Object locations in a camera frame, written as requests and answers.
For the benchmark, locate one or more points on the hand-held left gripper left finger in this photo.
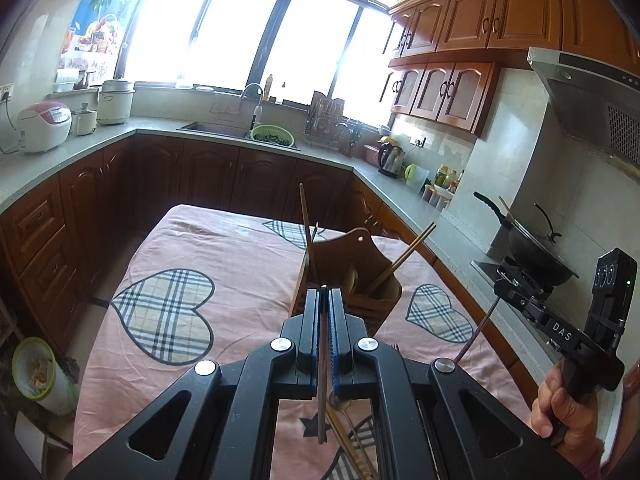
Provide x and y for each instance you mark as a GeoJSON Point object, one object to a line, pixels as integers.
{"type": "Point", "coordinates": [314, 330]}

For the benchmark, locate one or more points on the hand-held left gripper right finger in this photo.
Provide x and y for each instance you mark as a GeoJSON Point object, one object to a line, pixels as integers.
{"type": "Point", "coordinates": [336, 330]}

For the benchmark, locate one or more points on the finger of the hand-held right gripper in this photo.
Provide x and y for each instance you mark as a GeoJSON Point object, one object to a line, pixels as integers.
{"type": "Point", "coordinates": [517, 292]}

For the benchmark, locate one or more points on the wooden utensil holder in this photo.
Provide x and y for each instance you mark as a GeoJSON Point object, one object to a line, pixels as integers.
{"type": "Point", "coordinates": [330, 255]}

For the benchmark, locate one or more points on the brown wooden chopstick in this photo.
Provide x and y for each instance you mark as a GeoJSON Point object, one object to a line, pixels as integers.
{"type": "Point", "coordinates": [322, 420]}
{"type": "Point", "coordinates": [350, 447]}
{"type": "Point", "coordinates": [407, 258]}
{"type": "Point", "coordinates": [305, 220]}
{"type": "Point", "coordinates": [402, 255]}

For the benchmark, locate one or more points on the person's right hand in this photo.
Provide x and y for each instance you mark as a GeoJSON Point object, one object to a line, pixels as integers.
{"type": "Point", "coordinates": [552, 400]}

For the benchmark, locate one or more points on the gas stove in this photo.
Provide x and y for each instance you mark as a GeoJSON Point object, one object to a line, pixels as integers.
{"type": "Point", "coordinates": [500, 280]}

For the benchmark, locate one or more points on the black wok with lid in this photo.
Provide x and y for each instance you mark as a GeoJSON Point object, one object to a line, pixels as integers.
{"type": "Point", "coordinates": [540, 255]}

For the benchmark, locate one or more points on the pink plaid-heart tablecloth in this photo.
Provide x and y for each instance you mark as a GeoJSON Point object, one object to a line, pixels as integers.
{"type": "Point", "coordinates": [240, 270]}

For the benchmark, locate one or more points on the light bamboo chopstick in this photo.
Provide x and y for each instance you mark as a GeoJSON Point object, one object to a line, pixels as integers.
{"type": "Point", "coordinates": [362, 455]}

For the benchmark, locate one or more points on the condiment jars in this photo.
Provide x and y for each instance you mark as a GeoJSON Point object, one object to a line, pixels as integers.
{"type": "Point", "coordinates": [442, 185]}

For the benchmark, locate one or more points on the green cup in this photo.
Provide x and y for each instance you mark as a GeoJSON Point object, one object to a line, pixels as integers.
{"type": "Point", "coordinates": [411, 172]}

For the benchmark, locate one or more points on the electric kettle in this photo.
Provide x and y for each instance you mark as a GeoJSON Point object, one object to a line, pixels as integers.
{"type": "Point", "coordinates": [391, 160]}

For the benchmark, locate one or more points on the pink container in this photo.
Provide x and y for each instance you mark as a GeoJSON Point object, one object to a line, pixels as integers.
{"type": "Point", "coordinates": [372, 154]}

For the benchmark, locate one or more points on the green basin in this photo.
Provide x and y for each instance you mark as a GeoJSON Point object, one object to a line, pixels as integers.
{"type": "Point", "coordinates": [272, 136]}

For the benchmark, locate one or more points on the dish rack with boards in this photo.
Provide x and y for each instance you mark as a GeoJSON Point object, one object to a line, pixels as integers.
{"type": "Point", "coordinates": [325, 120]}

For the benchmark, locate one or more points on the steel range hood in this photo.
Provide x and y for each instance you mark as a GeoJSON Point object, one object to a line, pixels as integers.
{"type": "Point", "coordinates": [590, 90]}

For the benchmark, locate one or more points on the kitchen sink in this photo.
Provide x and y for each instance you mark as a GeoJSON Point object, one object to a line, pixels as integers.
{"type": "Point", "coordinates": [215, 129]}

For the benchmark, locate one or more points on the curved sink faucet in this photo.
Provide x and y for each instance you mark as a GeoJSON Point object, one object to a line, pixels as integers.
{"type": "Point", "coordinates": [257, 105]}

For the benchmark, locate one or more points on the pink dishcloth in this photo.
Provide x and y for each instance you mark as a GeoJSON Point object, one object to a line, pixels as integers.
{"type": "Point", "coordinates": [226, 107]}

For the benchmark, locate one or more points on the yellow bottle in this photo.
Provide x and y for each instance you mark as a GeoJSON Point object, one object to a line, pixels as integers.
{"type": "Point", "coordinates": [269, 89]}

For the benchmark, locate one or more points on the white flat dish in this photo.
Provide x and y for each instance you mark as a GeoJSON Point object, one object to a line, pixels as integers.
{"type": "Point", "coordinates": [203, 88]}

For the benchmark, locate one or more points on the white trash bin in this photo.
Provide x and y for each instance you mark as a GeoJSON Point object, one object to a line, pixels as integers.
{"type": "Point", "coordinates": [42, 375]}

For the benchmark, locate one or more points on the white bowl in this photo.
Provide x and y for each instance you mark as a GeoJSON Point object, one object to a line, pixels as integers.
{"type": "Point", "coordinates": [183, 84]}

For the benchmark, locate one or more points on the grey kitchen countertop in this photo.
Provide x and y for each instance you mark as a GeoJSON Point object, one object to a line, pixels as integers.
{"type": "Point", "coordinates": [75, 150]}

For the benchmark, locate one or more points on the large white rice cooker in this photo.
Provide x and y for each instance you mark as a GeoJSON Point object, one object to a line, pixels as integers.
{"type": "Point", "coordinates": [116, 102]}

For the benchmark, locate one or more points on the large kitchen window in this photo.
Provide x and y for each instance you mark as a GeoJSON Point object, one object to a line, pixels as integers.
{"type": "Point", "coordinates": [225, 35]}

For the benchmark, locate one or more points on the small white pot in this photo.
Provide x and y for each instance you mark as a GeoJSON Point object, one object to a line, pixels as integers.
{"type": "Point", "coordinates": [84, 121]}

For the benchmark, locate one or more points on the white and pink rice cooker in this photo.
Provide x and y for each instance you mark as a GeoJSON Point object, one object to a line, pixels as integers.
{"type": "Point", "coordinates": [45, 127]}

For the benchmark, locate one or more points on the wooden wall cabinets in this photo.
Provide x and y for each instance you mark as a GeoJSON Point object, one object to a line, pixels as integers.
{"type": "Point", "coordinates": [465, 20]}

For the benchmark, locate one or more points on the tropical wall poster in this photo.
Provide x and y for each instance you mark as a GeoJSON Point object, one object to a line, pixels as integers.
{"type": "Point", "coordinates": [110, 0]}

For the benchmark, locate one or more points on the wall power outlet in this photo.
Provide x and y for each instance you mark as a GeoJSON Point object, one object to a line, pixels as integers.
{"type": "Point", "coordinates": [5, 94]}

